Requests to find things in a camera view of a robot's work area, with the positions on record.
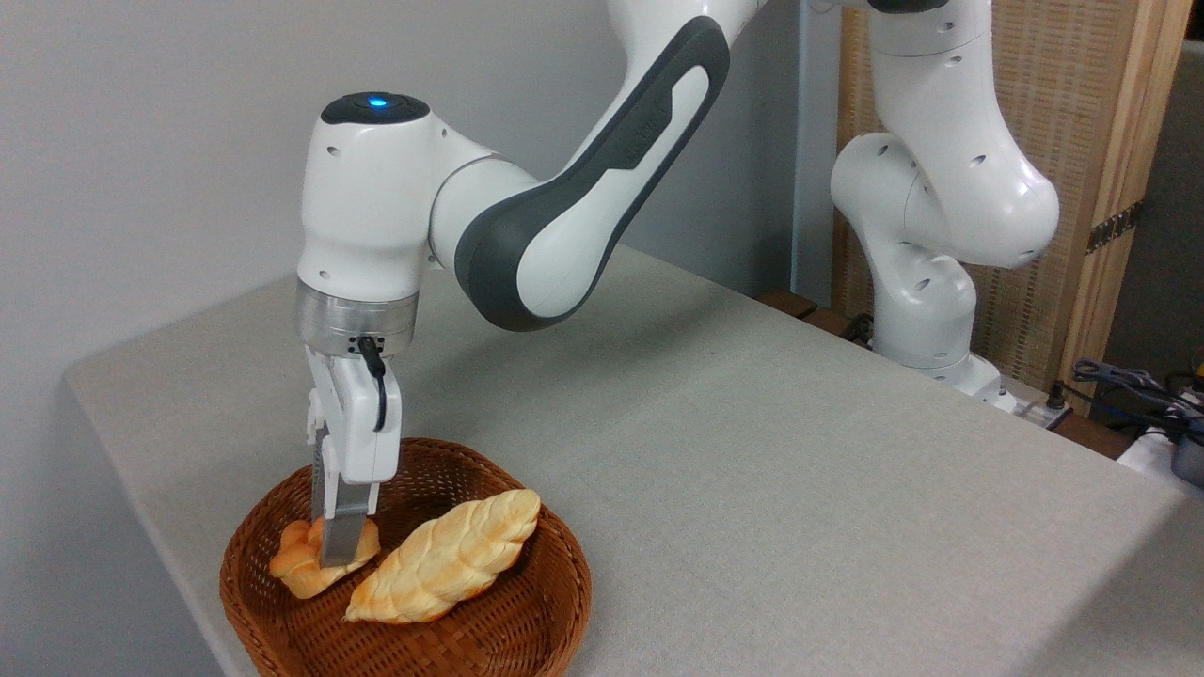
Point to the metal screen hinge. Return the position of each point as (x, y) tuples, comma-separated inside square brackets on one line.
[(1115, 227)]

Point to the long braided bread loaf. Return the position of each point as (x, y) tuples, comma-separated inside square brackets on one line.
[(442, 559)]

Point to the pale vertical wall trunking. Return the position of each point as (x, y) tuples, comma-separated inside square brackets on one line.
[(814, 141)]

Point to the brown wicker basket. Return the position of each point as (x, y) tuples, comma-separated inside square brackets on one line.
[(527, 611)]

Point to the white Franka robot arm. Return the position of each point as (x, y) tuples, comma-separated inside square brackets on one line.
[(564, 235)]

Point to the white device with grey part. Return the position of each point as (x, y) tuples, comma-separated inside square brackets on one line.
[(1152, 456)]

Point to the white box with plug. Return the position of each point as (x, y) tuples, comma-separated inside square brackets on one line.
[(1035, 409)]

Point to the grey tablecloth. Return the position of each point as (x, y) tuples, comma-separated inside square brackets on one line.
[(752, 470)]

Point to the round orange bread roll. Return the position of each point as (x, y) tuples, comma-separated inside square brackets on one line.
[(293, 569)]

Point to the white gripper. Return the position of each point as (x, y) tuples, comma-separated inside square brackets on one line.
[(362, 423)]

